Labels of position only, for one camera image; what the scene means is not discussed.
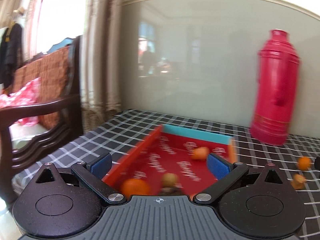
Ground small orange kumquat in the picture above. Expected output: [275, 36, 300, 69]
[297, 156, 312, 171]

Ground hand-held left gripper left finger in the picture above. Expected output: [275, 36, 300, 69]
[35, 152, 127, 204]

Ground black white checkered tablecloth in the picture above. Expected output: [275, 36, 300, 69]
[11, 109, 320, 230]

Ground dark wooden chair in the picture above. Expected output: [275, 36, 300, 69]
[0, 35, 85, 207]

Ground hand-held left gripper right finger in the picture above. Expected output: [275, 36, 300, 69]
[193, 153, 288, 203]

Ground red thermos flask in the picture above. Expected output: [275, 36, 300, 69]
[250, 29, 302, 146]

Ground orange woven cushion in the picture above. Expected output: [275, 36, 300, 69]
[11, 46, 71, 131]

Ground blue cloth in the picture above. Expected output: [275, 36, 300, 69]
[46, 37, 76, 53]

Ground dark hanging clothes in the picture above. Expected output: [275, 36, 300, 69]
[0, 22, 24, 88]

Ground green and red cardboard box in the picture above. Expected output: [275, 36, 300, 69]
[101, 124, 238, 201]

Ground cut orange fruit half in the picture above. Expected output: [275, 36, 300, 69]
[191, 147, 210, 161]

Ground pink plastic bag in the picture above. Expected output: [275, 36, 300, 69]
[0, 77, 42, 126]

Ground large orange mandarin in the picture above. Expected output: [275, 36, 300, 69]
[121, 178, 151, 197]

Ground tan longan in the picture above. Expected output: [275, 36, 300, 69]
[162, 173, 179, 187]

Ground beige lace curtain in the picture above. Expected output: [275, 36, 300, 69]
[79, 0, 126, 133]

